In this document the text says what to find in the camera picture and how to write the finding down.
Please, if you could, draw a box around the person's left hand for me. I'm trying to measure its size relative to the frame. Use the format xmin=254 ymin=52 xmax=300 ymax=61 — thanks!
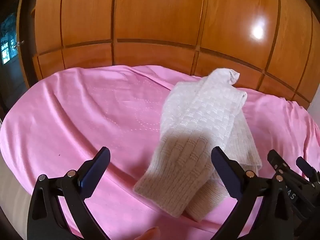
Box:
xmin=136 ymin=226 xmax=160 ymax=240

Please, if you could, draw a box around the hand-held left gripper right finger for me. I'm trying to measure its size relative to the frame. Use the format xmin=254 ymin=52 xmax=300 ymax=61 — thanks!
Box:
xmin=211 ymin=146 xmax=294 ymax=240

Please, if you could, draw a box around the pink bed sheet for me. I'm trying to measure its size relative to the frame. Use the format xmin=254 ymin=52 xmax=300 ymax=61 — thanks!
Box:
xmin=0 ymin=65 xmax=320 ymax=240

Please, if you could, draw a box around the white knitted sweater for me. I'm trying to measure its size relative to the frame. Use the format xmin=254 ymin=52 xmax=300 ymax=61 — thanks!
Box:
xmin=132 ymin=68 xmax=263 ymax=222

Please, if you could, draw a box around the window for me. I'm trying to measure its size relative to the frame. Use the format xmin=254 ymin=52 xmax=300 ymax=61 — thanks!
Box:
xmin=0 ymin=12 xmax=20 ymax=67

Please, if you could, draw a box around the wooden wardrobe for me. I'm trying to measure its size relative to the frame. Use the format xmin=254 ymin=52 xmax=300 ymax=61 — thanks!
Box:
xmin=17 ymin=0 xmax=320 ymax=105

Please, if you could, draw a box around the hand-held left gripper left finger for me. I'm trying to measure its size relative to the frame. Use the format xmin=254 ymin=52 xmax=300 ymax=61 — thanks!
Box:
xmin=27 ymin=147 xmax=111 ymax=240

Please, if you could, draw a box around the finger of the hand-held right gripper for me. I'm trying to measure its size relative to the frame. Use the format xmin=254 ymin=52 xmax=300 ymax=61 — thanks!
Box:
xmin=296 ymin=156 xmax=320 ymax=183
xmin=267 ymin=150 xmax=288 ymax=175

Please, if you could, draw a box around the white mattress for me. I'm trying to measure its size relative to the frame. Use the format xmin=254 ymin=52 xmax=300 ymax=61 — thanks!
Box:
xmin=0 ymin=120 xmax=34 ymax=230

